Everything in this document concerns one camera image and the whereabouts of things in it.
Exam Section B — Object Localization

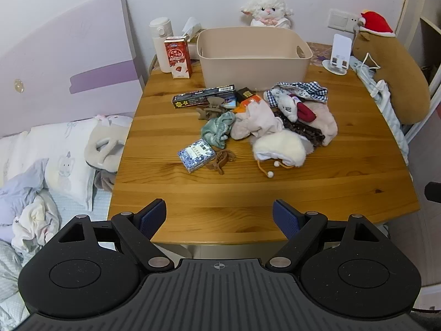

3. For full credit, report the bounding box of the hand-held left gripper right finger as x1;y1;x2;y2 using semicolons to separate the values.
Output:
265;198;386;271

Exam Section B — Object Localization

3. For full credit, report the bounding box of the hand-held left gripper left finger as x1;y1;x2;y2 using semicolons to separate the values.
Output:
58;198;174;271

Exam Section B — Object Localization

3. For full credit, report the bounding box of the orange box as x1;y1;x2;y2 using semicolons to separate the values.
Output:
233;96;265;114

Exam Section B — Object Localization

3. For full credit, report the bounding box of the small black box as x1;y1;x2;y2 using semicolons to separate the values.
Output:
236;87;256;102

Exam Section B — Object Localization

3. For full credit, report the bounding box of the beige storage basket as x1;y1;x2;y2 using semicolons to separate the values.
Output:
196;26;313;92

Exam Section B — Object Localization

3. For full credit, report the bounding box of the white furry hat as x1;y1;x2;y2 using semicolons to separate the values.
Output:
252;133;307;178

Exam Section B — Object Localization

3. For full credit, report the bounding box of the blue patterned box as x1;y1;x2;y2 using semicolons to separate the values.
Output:
177;138;217;173

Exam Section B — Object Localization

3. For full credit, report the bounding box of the amber hair claw clip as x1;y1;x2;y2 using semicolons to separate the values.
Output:
206;148;236;175

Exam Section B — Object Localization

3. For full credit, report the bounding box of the dark brown scrunchie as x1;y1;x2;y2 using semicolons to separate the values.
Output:
276;117;326;147

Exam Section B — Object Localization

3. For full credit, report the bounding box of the grey plush toy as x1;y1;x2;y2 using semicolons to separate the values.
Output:
84;114;133;173

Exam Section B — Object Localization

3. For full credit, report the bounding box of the green scrunchie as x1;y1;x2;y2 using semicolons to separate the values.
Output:
201;112;236;150

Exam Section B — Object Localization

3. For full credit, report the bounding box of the white printed pillow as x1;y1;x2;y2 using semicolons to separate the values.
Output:
0;117;100;211

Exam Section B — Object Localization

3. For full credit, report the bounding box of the white cat plush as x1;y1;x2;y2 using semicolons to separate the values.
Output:
277;93;316;123

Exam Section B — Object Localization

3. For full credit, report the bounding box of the white crumpled cloth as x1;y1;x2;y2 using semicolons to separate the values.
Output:
12;193;61;252

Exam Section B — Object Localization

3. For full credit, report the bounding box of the long black box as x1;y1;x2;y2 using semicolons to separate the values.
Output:
171;84;236;109

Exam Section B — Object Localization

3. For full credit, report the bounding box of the blue plaid cloth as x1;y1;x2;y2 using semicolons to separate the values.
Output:
264;81;329;109

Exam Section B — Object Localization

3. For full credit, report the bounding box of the lavender blanket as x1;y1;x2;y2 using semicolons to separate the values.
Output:
0;159;49;238

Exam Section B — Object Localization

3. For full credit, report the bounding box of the light striped cloth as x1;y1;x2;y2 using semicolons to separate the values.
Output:
353;58;410;166

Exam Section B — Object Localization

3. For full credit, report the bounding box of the black object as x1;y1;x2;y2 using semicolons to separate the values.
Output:
424;181;441;202

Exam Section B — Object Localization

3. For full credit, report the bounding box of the light grey quilt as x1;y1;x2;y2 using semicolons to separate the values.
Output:
0;241;28;328

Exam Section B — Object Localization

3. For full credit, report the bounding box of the red milk carton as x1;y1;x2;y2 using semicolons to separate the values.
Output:
163;36;193;79

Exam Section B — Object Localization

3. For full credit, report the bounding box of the patterned table mat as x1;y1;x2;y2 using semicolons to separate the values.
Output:
305;41;359;73

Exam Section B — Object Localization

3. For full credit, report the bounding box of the white thermos bottle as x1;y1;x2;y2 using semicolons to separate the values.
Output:
149;18;173;73

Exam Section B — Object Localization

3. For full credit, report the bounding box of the purple headboard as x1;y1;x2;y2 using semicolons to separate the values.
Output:
0;0;145;138

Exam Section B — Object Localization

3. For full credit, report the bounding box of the brown capybara plush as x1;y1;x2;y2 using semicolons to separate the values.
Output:
351;10;431;125

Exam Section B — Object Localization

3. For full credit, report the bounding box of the white phone stand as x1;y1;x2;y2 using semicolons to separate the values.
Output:
322;34;354;75

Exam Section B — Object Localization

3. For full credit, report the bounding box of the tissue pack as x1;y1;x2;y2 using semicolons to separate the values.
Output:
177;17;204;61

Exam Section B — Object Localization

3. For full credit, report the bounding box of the white plush lamb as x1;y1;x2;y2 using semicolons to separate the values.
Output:
240;0;295;30

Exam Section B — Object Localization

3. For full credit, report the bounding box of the white shelf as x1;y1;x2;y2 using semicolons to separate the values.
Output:
418;7;441;87

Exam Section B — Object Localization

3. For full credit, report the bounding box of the white chair frame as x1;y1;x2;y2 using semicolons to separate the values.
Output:
403;90;441;145

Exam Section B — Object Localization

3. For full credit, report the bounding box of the white cable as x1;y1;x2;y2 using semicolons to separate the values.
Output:
360;52;381;73

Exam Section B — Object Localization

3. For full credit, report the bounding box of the white wall switch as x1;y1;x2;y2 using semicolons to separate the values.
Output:
327;9;362;31

